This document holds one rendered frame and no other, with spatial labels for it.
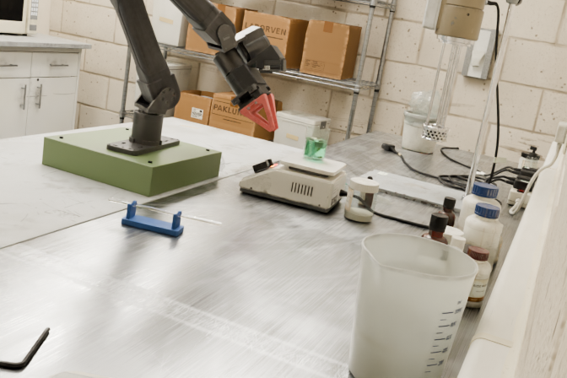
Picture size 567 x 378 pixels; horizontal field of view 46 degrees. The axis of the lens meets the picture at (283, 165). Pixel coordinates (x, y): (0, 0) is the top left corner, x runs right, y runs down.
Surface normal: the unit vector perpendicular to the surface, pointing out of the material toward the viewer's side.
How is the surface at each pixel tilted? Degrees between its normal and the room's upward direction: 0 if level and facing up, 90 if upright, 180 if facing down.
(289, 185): 90
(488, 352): 0
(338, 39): 91
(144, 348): 0
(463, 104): 90
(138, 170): 90
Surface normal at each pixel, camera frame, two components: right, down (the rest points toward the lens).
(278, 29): -0.47, 0.11
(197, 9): 0.41, 0.22
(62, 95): 0.90, 0.24
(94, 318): 0.16, -0.96
